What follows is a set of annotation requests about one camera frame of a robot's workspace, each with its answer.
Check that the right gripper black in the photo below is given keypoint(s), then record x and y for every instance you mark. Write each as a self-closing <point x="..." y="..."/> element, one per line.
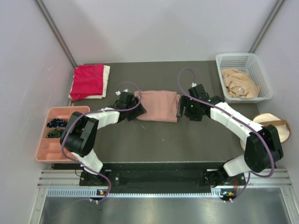
<point x="185" y="101"/>

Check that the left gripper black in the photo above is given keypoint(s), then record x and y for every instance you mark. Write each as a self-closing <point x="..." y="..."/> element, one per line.
<point x="138" y="110"/>

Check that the pink printed t shirt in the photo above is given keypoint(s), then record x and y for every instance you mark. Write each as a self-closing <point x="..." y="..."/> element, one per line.
<point x="160" y="106"/>

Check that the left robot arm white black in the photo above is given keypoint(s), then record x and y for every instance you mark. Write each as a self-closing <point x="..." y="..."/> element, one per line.
<point x="80" y="132"/>

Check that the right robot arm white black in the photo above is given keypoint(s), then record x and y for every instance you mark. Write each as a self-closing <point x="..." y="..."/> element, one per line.
<point x="262" y="144"/>

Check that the folded red t shirt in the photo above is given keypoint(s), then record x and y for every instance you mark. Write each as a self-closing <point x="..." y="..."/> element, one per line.
<point x="87" y="81"/>

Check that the beige crumpled t shirt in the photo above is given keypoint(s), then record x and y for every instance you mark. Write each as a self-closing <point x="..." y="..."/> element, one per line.
<point x="238" y="84"/>

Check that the white perforated plastic basket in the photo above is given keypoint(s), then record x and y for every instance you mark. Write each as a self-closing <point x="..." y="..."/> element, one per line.
<point x="249" y="63"/>

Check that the cream round fabric bag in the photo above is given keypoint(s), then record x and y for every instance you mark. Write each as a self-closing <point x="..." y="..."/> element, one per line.
<point x="281" y="125"/>

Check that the dark blue rolled sock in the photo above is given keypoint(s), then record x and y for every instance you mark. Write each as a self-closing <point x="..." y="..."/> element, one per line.
<point x="56" y="123"/>

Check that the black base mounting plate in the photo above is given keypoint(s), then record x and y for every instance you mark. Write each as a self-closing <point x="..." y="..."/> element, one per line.
<point x="166" y="177"/>

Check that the dark green rolled sock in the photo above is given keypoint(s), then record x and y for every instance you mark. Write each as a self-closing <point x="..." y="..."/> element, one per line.
<point x="55" y="133"/>

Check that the pink compartment tray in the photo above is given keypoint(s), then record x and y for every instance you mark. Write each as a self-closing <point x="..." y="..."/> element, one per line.
<point x="49" y="150"/>

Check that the aluminium rail frame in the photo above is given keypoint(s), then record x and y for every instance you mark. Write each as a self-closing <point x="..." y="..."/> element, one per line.
<point x="61" y="200"/>

